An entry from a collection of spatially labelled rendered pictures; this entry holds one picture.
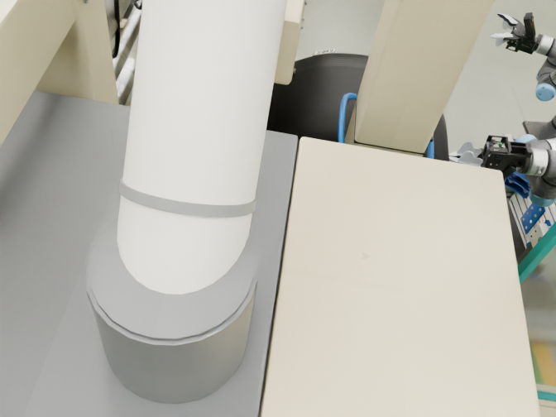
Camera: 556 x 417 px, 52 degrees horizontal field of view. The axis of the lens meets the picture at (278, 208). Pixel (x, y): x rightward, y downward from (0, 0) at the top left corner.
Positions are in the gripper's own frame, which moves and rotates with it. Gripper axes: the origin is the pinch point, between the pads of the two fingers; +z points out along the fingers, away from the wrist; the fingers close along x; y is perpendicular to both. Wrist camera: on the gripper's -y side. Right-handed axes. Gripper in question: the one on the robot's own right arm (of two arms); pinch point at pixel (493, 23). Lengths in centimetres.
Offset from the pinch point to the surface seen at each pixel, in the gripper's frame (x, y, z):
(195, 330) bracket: -200, -117, 24
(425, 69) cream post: -143, -97, 16
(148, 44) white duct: -184, -129, 36
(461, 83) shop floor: 87, 119, -4
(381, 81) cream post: -145, -94, 22
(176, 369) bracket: -202, -111, 25
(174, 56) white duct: -184, -129, 33
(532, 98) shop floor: 98, 121, -51
